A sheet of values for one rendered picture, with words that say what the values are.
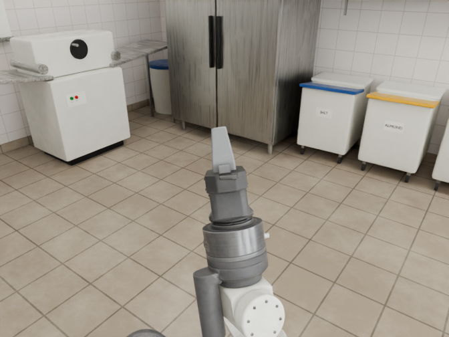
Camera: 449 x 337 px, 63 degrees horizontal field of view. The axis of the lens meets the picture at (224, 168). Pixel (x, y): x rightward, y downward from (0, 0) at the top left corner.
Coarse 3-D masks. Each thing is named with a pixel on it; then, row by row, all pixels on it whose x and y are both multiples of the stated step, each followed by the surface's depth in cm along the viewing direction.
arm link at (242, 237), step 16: (208, 176) 48; (224, 176) 46; (240, 176) 47; (208, 192) 48; (224, 192) 47; (240, 192) 49; (224, 208) 49; (240, 208) 49; (208, 224) 55; (224, 224) 51; (240, 224) 50; (256, 224) 51; (208, 240) 51; (224, 240) 49; (240, 240) 49; (256, 240) 50; (208, 256) 52; (224, 256) 49; (240, 256) 49; (256, 256) 50
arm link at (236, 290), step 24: (216, 264) 50; (240, 264) 49; (264, 264) 51; (216, 288) 51; (240, 288) 51; (264, 288) 52; (216, 312) 51; (240, 312) 48; (264, 312) 48; (216, 336) 51; (264, 336) 48
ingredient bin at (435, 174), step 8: (448, 120) 294; (448, 128) 295; (448, 136) 297; (440, 144) 306; (448, 144) 300; (440, 152) 306; (448, 152) 302; (440, 160) 308; (448, 160) 304; (440, 168) 310; (448, 168) 306; (432, 176) 317; (440, 176) 312; (448, 176) 308
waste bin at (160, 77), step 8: (152, 64) 488; (160, 64) 488; (152, 72) 488; (160, 72) 481; (168, 72) 481; (152, 80) 495; (160, 80) 487; (168, 80) 486; (152, 88) 505; (160, 88) 493; (168, 88) 491; (160, 96) 499; (168, 96) 497; (160, 104) 506; (168, 104) 503; (160, 112) 512; (168, 112) 509
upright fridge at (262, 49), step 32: (192, 0) 366; (224, 0) 345; (256, 0) 326; (288, 0) 323; (320, 0) 374; (192, 32) 381; (224, 32) 358; (256, 32) 337; (288, 32) 339; (192, 64) 397; (224, 64) 372; (256, 64) 350; (288, 64) 356; (192, 96) 414; (224, 96) 387; (256, 96) 363; (288, 96) 375; (256, 128) 378; (288, 128) 396
